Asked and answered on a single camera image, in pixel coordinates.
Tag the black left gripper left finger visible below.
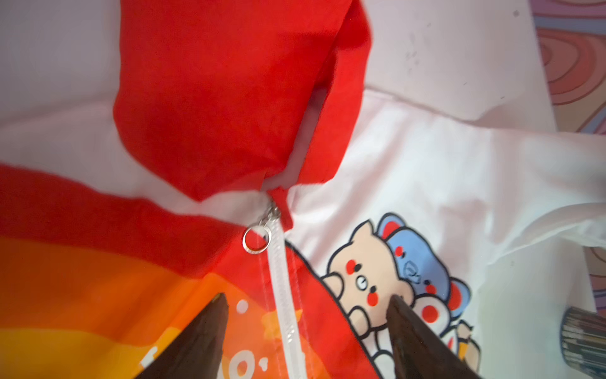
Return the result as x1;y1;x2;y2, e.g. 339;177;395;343
137;293;229;379

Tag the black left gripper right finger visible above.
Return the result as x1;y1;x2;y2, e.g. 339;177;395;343
386;295;480;379

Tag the silver zipper pull ring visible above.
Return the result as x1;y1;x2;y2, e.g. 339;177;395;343
241;201;282;255

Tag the rainbow kids hooded jacket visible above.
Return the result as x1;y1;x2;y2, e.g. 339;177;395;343
1;1;605;378

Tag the clear cup of pencils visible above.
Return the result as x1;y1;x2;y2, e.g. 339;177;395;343
560;307;605;378

